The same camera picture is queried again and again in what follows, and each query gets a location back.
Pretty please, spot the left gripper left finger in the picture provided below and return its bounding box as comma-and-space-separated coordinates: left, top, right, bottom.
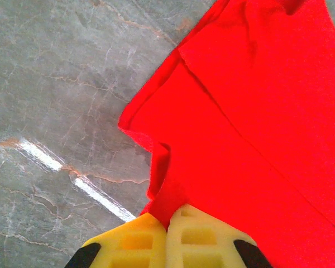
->
64, 212, 168, 268

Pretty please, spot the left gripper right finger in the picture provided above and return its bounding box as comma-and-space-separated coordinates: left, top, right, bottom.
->
166, 203, 274, 268

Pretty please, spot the red printed t-shirt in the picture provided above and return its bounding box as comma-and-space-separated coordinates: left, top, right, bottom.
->
118, 0, 335, 268

